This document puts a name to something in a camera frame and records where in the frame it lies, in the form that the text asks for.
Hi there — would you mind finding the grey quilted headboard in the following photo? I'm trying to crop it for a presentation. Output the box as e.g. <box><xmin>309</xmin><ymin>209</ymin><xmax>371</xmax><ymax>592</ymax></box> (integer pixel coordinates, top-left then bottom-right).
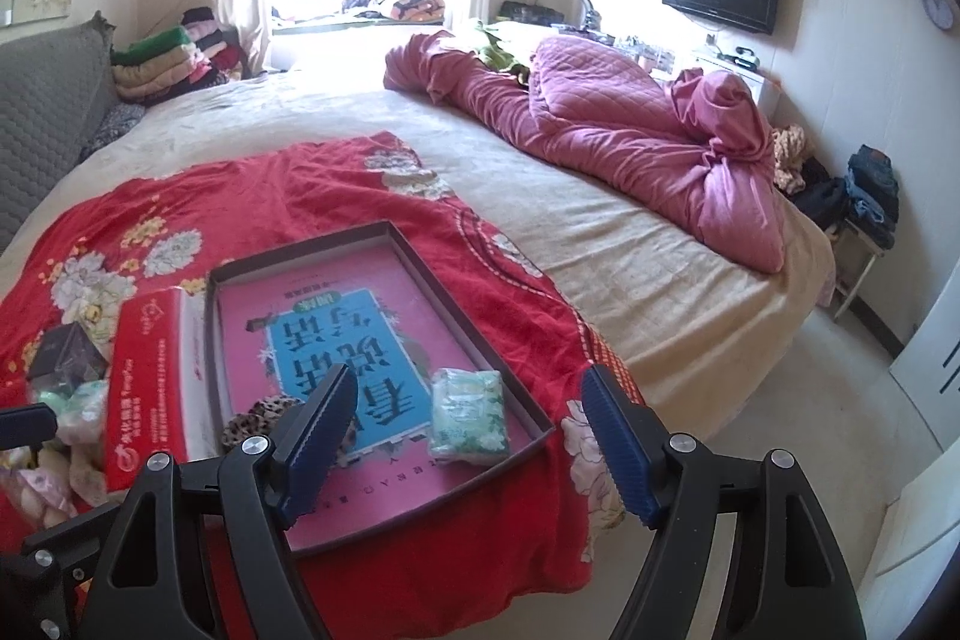
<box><xmin>0</xmin><ymin>12</ymin><xmax>121</xmax><ymax>251</ymax></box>

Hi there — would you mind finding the dark brown shallow cardboard box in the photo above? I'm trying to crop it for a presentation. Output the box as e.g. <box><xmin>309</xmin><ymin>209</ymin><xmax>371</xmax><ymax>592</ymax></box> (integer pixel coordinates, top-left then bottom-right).
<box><xmin>204</xmin><ymin>220</ymin><xmax>557</xmax><ymax>560</ymax></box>

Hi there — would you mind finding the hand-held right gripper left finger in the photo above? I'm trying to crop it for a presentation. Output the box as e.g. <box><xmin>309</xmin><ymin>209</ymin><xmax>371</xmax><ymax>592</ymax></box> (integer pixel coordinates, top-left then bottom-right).
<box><xmin>86</xmin><ymin>364</ymin><xmax>361</xmax><ymax>640</ymax></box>

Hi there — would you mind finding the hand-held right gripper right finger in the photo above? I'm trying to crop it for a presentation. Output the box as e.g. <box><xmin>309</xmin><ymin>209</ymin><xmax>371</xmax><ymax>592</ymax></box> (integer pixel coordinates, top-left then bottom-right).
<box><xmin>581</xmin><ymin>364</ymin><xmax>852</xmax><ymax>640</ymax></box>

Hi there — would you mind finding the red tissue box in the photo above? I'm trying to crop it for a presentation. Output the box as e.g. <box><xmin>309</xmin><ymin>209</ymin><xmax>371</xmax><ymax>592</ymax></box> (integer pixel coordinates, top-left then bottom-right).
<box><xmin>103</xmin><ymin>289</ymin><xmax>226</xmax><ymax>492</ymax></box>

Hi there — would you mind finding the white tv cabinet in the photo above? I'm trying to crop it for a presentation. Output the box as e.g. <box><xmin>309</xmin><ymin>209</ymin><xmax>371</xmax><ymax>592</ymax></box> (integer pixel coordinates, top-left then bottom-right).
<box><xmin>694</xmin><ymin>47</ymin><xmax>788</xmax><ymax>131</ymax></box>

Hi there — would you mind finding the pink quilted duvet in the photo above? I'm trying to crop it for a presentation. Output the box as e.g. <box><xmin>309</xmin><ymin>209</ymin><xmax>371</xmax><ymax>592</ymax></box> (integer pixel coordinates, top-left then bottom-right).
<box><xmin>384</xmin><ymin>31</ymin><xmax>787</xmax><ymax>274</ymax></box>

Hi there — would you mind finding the bed with beige sheet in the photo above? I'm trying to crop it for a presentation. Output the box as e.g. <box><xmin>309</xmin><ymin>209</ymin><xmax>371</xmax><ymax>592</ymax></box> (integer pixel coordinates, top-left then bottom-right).
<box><xmin>0</xmin><ymin>62</ymin><xmax>839</xmax><ymax>453</ymax></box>

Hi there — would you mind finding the green floral tissue packet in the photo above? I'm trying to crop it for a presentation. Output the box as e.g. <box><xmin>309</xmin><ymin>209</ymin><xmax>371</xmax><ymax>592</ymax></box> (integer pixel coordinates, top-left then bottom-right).
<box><xmin>429</xmin><ymin>368</ymin><xmax>512</xmax><ymax>465</ymax></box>

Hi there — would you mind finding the dark patterned pillow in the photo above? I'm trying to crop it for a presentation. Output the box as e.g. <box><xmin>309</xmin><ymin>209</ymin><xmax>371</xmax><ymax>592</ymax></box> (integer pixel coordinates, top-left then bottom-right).
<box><xmin>79</xmin><ymin>101</ymin><xmax>143</xmax><ymax>161</ymax></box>

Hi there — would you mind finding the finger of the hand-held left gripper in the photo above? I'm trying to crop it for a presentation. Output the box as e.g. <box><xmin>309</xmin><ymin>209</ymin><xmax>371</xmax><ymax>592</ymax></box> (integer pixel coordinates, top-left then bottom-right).
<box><xmin>0</xmin><ymin>517</ymin><xmax>119</xmax><ymax>640</ymax></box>
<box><xmin>0</xmin><ymin>406</ymin><xmax>59</xmax><ymax>450</ymax></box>

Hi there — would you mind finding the white tall cabinet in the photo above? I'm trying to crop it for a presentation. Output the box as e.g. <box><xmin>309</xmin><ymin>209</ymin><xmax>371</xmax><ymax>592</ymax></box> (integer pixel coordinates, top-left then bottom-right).
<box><xmin>855</xmin><ymin>280</ymin><xmax>960</xmax><ymax>640</ymax></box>

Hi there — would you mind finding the pile of blue jeans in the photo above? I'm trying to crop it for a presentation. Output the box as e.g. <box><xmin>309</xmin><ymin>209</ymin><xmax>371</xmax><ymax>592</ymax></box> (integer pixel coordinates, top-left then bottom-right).
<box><xmin>847</xmin><ymin>145</ymin><xmax>899</xmax><ymax>236</ymax></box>

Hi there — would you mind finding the white stool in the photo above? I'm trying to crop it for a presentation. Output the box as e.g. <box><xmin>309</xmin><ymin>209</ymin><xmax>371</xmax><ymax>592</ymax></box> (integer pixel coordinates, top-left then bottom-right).
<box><xmin>829</xmin><ymin>220</ymin><xmax>897</xmax><ymax>319</ymax></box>

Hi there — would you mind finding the dark small box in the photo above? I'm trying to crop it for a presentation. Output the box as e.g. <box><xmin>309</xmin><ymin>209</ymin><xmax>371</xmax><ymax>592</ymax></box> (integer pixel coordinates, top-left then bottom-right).
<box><xmin>26</xmin><ymin>323</ymin><xmax>106</xmax><ymax>386</ymax></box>

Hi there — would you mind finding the black clothes heap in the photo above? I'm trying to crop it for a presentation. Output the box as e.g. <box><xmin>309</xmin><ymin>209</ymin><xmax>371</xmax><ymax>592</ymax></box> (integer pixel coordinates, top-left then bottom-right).
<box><xmin>791</xmin><ymin>160</ymin><xmax>852</xmax><ymax>229</ymax></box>

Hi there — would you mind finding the black bag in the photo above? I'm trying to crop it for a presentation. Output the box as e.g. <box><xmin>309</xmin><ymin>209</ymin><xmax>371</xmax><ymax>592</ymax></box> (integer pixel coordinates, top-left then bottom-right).
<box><xmin>499</xmin><ymin>0</ymin><xmax>567</xmax><ymax>22</ymax></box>

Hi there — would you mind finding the beige floral cloth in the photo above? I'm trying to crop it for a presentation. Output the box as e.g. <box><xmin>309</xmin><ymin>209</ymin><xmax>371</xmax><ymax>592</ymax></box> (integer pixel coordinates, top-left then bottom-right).
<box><xmin>772</xmin><ymin>126</ymin><xmax>807</xmax><ymax>195</ymax></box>

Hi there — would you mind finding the leopard print scrunchie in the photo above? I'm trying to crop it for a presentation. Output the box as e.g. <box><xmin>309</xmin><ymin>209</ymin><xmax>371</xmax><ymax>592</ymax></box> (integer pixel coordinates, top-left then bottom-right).
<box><xmin>223</xmin><ymin>394</ymin><xmax>353</xmax><ymax>468</ymax></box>

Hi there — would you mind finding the red floral blanket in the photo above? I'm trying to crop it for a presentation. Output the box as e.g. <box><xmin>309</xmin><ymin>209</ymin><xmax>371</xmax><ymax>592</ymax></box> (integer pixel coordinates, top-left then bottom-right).
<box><xmin>0</xmin><ymin>130</ymin><xmax>650</xmax><ymax>603</ymax></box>

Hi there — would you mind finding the stack of folded clothes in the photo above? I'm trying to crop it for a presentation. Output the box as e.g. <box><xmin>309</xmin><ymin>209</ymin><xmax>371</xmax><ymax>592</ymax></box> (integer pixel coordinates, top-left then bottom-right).
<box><xmin>111</xmin><ymin>6</ymin><xmax>252</xmax><ymax>105</ymax></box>

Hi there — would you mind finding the mint green cloth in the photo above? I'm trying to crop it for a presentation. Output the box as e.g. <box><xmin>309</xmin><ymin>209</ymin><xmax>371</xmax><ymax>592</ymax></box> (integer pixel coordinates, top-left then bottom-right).
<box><xmin>36</xmin><ymin>380</ymin><xmax>112</xmax><ymax>442</ymax></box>

